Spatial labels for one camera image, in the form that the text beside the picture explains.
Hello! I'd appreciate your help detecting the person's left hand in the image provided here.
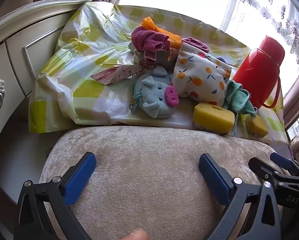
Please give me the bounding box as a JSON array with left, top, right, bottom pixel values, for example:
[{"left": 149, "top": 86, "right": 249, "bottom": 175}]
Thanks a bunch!
[{"left": 121, "top": 229, "right": 149, "bottom": 240}]

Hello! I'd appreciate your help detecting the magenta knit sock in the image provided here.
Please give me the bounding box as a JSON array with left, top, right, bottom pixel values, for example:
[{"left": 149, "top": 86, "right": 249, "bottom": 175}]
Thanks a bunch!
[
  {"left": 131, "top": 27, "right": 170, "bottom": 61},
  {"left": 182, "top": 37, "right": 210, "bottom": 53}
]

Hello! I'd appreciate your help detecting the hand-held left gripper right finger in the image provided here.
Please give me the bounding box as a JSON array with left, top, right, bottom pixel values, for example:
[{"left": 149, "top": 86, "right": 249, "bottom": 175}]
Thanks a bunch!
[{"left": 199, "top": 153, "right": 282, "bottom": 240}]

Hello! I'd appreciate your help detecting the small yellow sponge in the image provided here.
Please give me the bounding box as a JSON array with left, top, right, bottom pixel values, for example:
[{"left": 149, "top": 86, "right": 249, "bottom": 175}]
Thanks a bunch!
[{"left": 245, "top": 116, "right": 269, "bottom": 138}]

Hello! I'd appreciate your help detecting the green cloth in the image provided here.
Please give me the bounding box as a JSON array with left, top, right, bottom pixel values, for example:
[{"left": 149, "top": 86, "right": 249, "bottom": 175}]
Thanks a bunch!
[{"left": 223, "top": 79, "right": 257, "bottom": 118}]

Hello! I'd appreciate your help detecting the cream ornate cabinet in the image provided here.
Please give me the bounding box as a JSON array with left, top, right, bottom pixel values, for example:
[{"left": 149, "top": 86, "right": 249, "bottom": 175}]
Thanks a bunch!
[{"left": 0, "top": 0, "right": 92, "bottom": 160}]

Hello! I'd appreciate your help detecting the pink patterned fabric strip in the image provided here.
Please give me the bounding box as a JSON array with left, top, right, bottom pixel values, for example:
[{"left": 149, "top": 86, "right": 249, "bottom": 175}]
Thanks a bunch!
[{"left": 91, "top": 64, "right": 155, "bottom": 85}]

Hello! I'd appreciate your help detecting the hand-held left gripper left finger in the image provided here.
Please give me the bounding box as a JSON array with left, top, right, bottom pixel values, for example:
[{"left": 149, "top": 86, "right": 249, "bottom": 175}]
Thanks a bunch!
[{"left": 13, "top": 152, "right": 97, "bottom": 240}]

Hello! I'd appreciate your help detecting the fruit print fabric pouch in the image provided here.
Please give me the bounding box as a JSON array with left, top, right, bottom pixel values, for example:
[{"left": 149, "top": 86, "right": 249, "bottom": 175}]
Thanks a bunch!
[{"left": 172, "top": 42, "right": 231, "bottom": 107}]

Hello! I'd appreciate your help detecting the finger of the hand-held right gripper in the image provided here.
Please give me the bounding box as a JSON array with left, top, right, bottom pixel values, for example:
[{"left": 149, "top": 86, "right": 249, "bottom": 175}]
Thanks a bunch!
[
  {"left": 248, "top": 156, "right": 299, "bottom": 209},
  {"left": 270, "top": 152, "right": 299, "bottom": 180}
]

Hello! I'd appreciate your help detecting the blue pig plush toy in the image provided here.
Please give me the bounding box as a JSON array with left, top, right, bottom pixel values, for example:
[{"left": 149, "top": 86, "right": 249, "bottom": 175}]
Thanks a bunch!
[{"left": 133, "top": 66, "right": 180, "bottom": 119}]

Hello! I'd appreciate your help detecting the grey herringbone pouch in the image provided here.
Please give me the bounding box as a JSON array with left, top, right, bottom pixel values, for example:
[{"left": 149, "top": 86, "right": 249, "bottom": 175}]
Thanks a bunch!
[{"left": 133, "top": 47, "right": 180, "bottom": 68}]

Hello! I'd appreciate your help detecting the red thermos flask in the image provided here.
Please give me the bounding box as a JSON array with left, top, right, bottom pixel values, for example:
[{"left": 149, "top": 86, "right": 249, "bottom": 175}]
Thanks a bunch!
[{"left": 233, "top": 36, "right": 285, "bottom": 109}]

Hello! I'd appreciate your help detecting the white lace curtain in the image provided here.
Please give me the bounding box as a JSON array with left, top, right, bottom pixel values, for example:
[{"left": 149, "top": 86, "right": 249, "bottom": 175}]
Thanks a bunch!
[{"left": 202, "top": 0, "right": 299, "bottom": 70}]

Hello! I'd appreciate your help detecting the large yellow sponge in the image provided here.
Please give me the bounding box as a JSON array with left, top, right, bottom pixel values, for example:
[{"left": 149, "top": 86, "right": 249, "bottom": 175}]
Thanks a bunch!
[{"left": 193, "top": 102, "right": 235, "bottom": 134}]

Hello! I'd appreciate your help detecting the yellow checked plastic tablecloth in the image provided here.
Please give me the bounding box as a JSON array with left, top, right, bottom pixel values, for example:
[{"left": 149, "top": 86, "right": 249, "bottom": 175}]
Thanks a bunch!
[{"left": 29, "top": 2, "right": 290, "bottom": 145}]

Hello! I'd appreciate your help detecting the orange cloth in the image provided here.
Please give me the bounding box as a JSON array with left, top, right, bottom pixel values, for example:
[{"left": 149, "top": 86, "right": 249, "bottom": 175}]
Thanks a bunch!
[{"left": 141, "top": 17, "right": 182, "bottom": 49}]

